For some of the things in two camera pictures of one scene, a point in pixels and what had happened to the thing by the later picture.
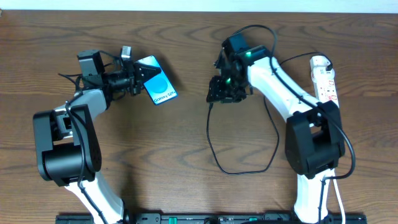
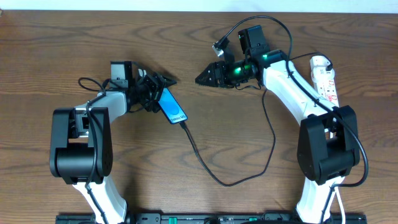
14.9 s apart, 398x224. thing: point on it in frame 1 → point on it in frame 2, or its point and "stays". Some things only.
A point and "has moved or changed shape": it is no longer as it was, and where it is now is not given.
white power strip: x=326 y=89 stays
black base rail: x=206 y=218 stays
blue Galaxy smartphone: x=160 y=88 has moved or changed shape
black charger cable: x=271 y=119 → x=247 y=180
